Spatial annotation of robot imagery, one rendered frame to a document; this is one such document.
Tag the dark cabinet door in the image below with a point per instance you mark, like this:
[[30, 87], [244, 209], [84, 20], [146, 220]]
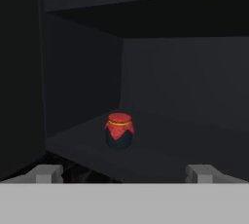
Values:
[[20, 75]]

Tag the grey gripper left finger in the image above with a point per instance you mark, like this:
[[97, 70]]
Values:
[[45, 173]]

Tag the dark open cabinet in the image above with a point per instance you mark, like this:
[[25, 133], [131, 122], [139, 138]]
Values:
[[152, 82]]

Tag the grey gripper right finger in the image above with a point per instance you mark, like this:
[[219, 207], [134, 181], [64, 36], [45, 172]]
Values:
[[204, 173]]

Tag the dark jam jar red cloth lid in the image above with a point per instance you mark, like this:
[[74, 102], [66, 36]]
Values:
[[119, 131]]

